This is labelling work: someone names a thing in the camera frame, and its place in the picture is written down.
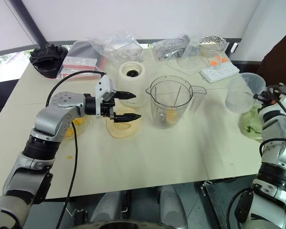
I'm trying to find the glass bowl with food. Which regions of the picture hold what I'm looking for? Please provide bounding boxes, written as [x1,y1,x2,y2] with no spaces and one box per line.
[199,35,227,57]

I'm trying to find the clear bowl of orange segments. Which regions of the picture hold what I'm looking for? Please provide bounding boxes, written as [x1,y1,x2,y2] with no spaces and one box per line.
[63,115,90,139]

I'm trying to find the dark brown chair back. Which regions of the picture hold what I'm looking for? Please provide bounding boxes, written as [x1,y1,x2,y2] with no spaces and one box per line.
[256,30,286,87]

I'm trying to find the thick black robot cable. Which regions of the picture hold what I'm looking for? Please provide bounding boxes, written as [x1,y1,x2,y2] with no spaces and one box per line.
[225,186,254,229]

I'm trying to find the black metal frame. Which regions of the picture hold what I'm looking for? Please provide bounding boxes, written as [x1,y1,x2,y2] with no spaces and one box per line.
[200,180,231,229]

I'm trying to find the clear bag with orange pieces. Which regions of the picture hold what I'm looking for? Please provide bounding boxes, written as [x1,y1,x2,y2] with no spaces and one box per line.
[206,50,232,69]

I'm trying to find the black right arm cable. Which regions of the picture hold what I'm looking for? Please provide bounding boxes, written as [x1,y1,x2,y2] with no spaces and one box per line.
[259,97,286,156]

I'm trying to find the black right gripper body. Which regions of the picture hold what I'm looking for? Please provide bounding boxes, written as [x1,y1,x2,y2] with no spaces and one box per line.
[264,83,286,105]

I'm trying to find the dark rounded robot torso rim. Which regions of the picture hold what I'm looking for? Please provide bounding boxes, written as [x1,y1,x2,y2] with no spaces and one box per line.
[72,219,169,229]

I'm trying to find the crumpled clear plastic bag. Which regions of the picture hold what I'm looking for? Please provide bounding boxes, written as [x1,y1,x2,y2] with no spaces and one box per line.
[87,31,144,64]

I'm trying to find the white power strip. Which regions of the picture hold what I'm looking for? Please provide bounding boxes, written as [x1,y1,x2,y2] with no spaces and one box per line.
[200,65,239,84]

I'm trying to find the bag of red white packs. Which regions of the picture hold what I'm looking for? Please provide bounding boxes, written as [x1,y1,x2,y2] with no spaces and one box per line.
[56,41,107,81]

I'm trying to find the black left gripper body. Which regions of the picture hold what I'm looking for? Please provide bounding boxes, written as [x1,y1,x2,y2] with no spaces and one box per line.
[101,97,117,119]

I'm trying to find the black table clamp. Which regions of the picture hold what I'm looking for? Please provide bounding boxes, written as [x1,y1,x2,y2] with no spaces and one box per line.
[71,208,90,223]

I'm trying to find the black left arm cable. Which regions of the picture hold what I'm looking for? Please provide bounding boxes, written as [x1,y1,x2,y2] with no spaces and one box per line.
[46,71,106,229]

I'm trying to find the cream blender base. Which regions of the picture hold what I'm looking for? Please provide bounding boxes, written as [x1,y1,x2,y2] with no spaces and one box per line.
[115,61,149,108]

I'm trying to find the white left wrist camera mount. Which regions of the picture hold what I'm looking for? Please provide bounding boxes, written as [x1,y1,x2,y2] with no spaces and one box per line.
[94,74,117,117]

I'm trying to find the orange segments in jar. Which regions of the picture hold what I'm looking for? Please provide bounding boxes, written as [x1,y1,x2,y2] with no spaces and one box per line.
[167,108,178,123]

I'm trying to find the green cloth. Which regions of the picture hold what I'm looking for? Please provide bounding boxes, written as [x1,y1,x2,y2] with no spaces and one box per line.
[239,104,265,142]

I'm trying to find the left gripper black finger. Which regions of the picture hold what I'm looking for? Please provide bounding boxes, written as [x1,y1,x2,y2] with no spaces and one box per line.
[110,112,142,124]
[114,90,137,101]

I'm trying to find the clear blender jar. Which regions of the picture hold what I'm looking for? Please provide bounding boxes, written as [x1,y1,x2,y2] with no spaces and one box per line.
[145,75,207,130]

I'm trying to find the black slanted pole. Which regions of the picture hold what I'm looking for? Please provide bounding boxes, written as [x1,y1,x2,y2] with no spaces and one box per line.
[19,0,49,50]

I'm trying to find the clear plastic measuring cup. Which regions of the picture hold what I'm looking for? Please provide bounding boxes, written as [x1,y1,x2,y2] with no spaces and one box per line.
[225,72,266,114]

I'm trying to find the clear bag with dark contents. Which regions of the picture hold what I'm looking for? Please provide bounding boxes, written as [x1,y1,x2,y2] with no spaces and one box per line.
[153,34,191,62]

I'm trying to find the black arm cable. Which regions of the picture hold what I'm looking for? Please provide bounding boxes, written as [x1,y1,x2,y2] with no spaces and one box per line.
[259,97,286,156]
[46,71,106,229]

